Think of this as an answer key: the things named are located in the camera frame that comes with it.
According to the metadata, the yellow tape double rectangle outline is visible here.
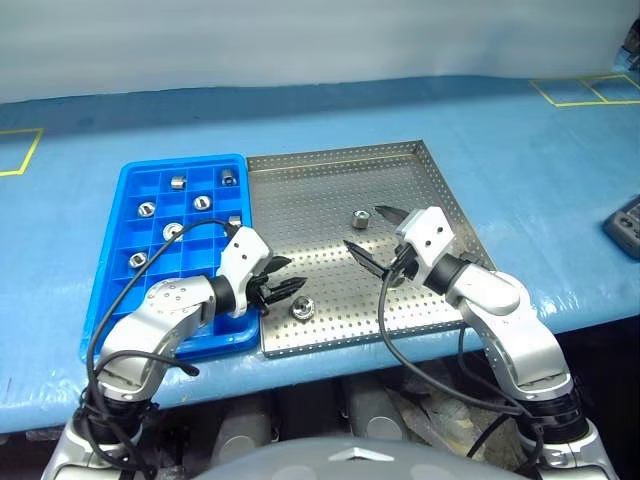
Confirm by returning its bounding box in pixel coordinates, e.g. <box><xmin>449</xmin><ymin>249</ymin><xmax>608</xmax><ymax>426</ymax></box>
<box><xmin>529</xmin><ymin>74</ymin><xmax>640</xmax><ymax>108</ymax></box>

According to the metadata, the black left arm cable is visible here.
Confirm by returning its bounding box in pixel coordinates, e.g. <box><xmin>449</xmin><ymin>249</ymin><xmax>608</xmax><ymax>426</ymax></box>
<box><xmin>79</xmin><ymin>218</ymin><xmax>241</xmax><ymax>480</ymax></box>

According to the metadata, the metal nut near front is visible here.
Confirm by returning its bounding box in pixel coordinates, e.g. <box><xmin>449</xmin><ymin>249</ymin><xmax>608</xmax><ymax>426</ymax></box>
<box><xmin>289</xmin><ymin>295</ymin><xmax>316</xmax><ymax>320</ymax></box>

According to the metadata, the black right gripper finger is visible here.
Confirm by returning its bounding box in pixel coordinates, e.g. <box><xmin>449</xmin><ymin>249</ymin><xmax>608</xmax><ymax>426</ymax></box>
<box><xmin>374</xmin><ymin>204</ymin><xmax>409</xmax><ymax>229</ymax></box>
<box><xmin>343</xmin><ymin>239</ymin><xmax>391</xmax><ymax>280</ymax></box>

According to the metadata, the yellow tape square outline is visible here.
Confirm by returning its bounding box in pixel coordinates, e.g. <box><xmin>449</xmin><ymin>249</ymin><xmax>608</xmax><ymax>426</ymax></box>
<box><xmin>0</xmin><ymin>128</ymin><xmax>45</xmax><ymax>178</ymax></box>

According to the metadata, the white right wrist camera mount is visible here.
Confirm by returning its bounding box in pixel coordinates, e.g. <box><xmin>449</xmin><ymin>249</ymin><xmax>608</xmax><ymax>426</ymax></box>
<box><xmin>394</xmin><ymin>207</ymin><xmax>457</xmax><ymax>289</ymax></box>

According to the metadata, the blue plastic compartment tray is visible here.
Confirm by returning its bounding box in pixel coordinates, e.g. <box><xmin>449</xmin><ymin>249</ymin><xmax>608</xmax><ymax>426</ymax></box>
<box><xmin>80</xmin><ymin>153</ymin><xmax>262</xmax><ymax>362</ymax></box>

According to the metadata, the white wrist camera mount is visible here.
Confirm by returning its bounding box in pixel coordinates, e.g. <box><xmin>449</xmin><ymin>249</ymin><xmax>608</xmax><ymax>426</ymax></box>
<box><xmin>394</xmin><ymin>207</ymin><xmax>457</xmax><ymax>289</ymax></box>
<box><xmin>215</xmin><ymin>225</ymin><xmax>274</xmax><ymax>319</ymax></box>

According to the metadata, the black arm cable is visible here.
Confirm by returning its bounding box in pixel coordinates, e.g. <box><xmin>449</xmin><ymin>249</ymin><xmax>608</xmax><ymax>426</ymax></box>
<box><xmin>79</xmin><ymin>218</ymin><xmax>241</xmax><ymax>480</ymax></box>
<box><xmin>377</xmin><ymin>259</ymin><xmax>549</xmax><ymax>480</ymax></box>

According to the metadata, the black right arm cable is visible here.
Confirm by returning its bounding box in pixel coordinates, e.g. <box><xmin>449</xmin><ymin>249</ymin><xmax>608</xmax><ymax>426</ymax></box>
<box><xmin>377</xmin><ymin>259</ymin><xmax>549</xmax><ymax>480</ymax></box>

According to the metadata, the dark object at edge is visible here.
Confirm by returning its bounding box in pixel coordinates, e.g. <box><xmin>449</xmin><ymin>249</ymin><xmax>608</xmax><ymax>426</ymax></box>
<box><xmin>616</xmin><ymin>28</ymin><xmax>640</xmax><ymax>72</ymax></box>

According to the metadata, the grey rounded shape under table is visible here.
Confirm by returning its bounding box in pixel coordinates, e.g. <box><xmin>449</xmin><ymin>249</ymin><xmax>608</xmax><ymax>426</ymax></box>
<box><xmin>214</xmin><ymin>393</ymin><xmax>274</xmax><ymax>454</ymax></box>
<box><xmin>343</xmin><ymin>379</ymin><xmax>407</xmax><ymax>442</ymax></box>

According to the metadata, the dark grey handheld device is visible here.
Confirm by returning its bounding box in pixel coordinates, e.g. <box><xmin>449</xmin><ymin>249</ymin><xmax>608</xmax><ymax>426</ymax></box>
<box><xmin>602</xmin><ymin>194</ymin><xmax>640</xmax><ymax>259</ymax></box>

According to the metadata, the perforated steel tray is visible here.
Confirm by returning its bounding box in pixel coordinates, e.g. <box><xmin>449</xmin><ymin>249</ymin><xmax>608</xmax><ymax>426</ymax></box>
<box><xmin>245</xmin><ymin>140</ymin><xmax>497</xmax><ymax>360</ymax></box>

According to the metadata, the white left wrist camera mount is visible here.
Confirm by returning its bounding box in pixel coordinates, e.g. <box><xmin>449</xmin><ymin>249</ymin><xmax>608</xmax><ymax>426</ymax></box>
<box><xmin>215</xmin><ymin>225</ymin><xmax>274</xmax><ymax>319</ymax></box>

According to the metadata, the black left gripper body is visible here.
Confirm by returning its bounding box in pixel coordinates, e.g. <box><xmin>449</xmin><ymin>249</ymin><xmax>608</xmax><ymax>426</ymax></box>
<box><xmin>246</xmin><ymin>272</ymin><xmax>274</xmax><ymax>317</ymax></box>

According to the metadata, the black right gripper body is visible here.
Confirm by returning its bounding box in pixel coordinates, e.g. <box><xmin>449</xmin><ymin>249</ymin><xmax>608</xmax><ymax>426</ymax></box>
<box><xmin>384</xmin><ymin>244</ymin><xmax>424</xmax><ymax>289</ymax></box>

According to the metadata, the grey robot torso cover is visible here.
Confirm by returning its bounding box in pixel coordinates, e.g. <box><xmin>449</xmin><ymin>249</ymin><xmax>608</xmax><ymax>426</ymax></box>
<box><xmin>193</xmin><ymin>438</ymin><xmax>517</xmax><ymax>480</ymax></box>

